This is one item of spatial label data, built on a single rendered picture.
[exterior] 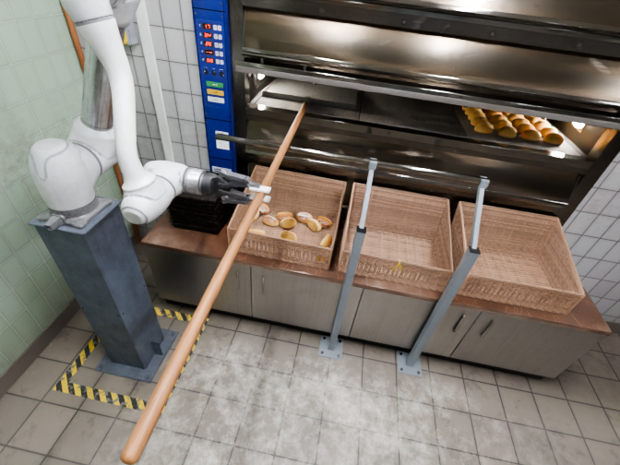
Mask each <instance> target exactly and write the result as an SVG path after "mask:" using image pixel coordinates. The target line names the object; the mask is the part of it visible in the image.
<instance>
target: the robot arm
mask: <svg viewBox="0 0 620 465"><path fill-rule="evenodd" d="M59 1H60V2H61V4H62V6H63V8H64V9H65V11H66V13H67V14H68V15H69V16H70V18H71V19H72V21H73V23H74V24H75V23H76V24H75V26H76V27H77V29H78V31H79V32H80V33H81V35H82V36H83V37H84V39H85V40H86V46H85V63H84V78H83V94H82V110H81V115H80V116H78V117H77V118H76V119H75V120H74V121H73V124H72V127H71V130H70V133H69V135H68V138H67V140H65V139H62V138H46V139H42V140H40V141H38V142H36V143H35V144H33V146H32V147H31V148H30V150H29V155H28V165H29V169H30V175H31V177H32V180H33V182H34V184H35V185H36V187H37V189H38V191H39V193H40V195H41V196H42V198H43V200H44V201H45V203H46V205H47V207H48V209H47V210H46V211H44V212H43V213H41V214H40V215H38V216H37V220H38V221H47V222H46V223H45V224H44V226H45V228H46V229H47V230H49V231H52V230H54V229H56V228H58V227H60V226H62V225H66V226H71V227H74V228H76V229H78V230H82V229H84V228H86V227H87V225H88V224H89V223H90V222H91V221H92V220H93V219H94V218H95V217H97V216H98V215H99V214H100V213H101V212H102V211H103V210H105V209H106V208H107V207H109V206H111V205H112V204H113V202H112V200H111V199H110V198H99V197H97V196H96V194H95V192H94V189H93V187H94V186H95V185H96V183H97V181H98V179H99V177H100V176H101V175H103V174H104V173H106V172H107V171H108V170H110V169H111V168H112V167H113V166H114V165H115V164H116V163H117V162H119V166H120V168H121V171H122V174H123V177H124V183H123V185H122V188H123V192H124V196H123V201H122V204H121V212H122V214H123V216H124V217H125V219H126V220H128V221H130V222H132V223H134V224H144V223H149V222H152V221H154V220H155V219H157V218H158V217H159V216H160V215H161V214H162V213H163V211H165V210H166V209H167V208H168V207H169V205H170V204H171V202H172V200H173V199H174V198H175V197H177V196H178V195H180V194H182V193H183V192H186V193H191V194H196V195H203V194H207V195H217V196H219V197H221V199H222V203H223V204H225V203H233V204H242V205H248V203H249V202H250V201H253V199H254V197H255V195H256V194H255V193H252V194H251V195H249V194H247V193H244V192H241V191H238V190H235V189H233V188H232V187H247V189H248V188H249V190H252V191H257V192H263V193H269V192H270V190H271V187H268V186H263V185H260V184H258V183H252V182H251V181H250V177H249V176H246V175H242V174H239V173H233V172H229V171H228V170H226V169H224V168H222V170H221V171H220V174H215V173H207V172H206V171H205V170H201V169H197V168H193V167H187V166H185V165H183V164H182V163H178V162H173V161H150V162H148V163H146V164H145V165H144V167H143V166H142V165H141V163H140V161H139V158H138V155H137V129H136V96H135V87H134V81H133V77H132V73H131V69H130V65H129V63H128V60H127V57H126V54H125V49H124V38H125V28H126V27H128V26H129V25H130V24H131V23H132V21H133V18H134V15H135V14H136V11H137V8H138V5H139V3H140V0H59ZM83 21H84V22H83ZM225 177H227V178H230V179H226V178H225ZM236 180H237V181H236ZM225 195H227V196H225ZM228 196H232V197H228Z"/></svg>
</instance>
